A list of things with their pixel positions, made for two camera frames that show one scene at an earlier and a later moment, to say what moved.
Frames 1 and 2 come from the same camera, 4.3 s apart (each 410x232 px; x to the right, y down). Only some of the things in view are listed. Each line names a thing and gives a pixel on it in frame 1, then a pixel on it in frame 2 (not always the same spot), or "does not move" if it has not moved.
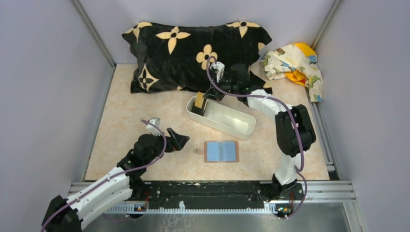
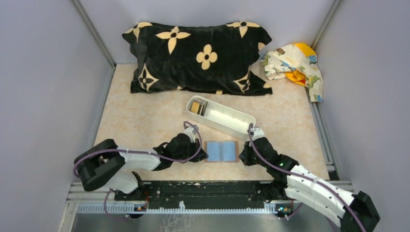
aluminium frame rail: x=310 y=192 does not move
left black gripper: x=179 y=140 → x=196 y=147
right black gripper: x=214 y=93 → x=244 y=155
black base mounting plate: x=172 y=193 does not move
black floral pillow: x=173 y=56 does not move
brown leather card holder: x=221 y=151 does not move
